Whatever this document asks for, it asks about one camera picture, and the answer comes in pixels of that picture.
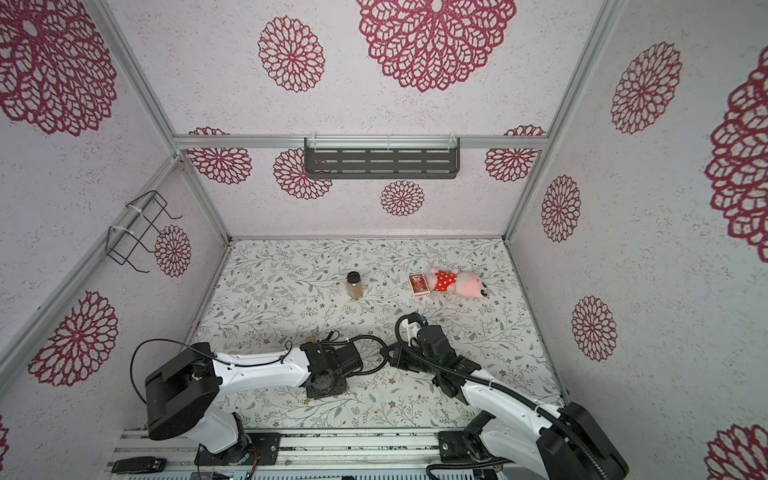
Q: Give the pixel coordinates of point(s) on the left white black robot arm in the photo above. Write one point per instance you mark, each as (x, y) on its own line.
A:
(180, 395)

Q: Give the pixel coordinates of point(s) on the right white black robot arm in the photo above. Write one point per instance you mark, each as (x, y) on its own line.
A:
(510, 402)

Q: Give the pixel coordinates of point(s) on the spice jar black lid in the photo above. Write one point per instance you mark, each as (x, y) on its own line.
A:
(354, 285)

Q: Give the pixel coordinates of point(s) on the pink plush toy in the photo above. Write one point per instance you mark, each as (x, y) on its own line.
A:
(462, 283)

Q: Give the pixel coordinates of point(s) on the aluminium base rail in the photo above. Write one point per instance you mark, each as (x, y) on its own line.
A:
(421, 453)

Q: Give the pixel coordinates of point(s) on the black wire wall rack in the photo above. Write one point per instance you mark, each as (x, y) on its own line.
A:
(122, 241)

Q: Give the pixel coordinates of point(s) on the red playing card box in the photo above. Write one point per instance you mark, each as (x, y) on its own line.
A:
(420, 285)

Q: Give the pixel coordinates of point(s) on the black device on rail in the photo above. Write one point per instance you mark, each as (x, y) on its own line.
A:
(139, 465)

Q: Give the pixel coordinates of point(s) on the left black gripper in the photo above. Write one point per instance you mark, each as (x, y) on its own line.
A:
(342, 387)

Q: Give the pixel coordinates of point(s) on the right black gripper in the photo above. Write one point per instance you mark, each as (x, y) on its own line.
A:
(399, 360)

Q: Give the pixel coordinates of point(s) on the dark grey wall shelf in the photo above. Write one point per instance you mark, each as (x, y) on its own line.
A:
(381, 161)

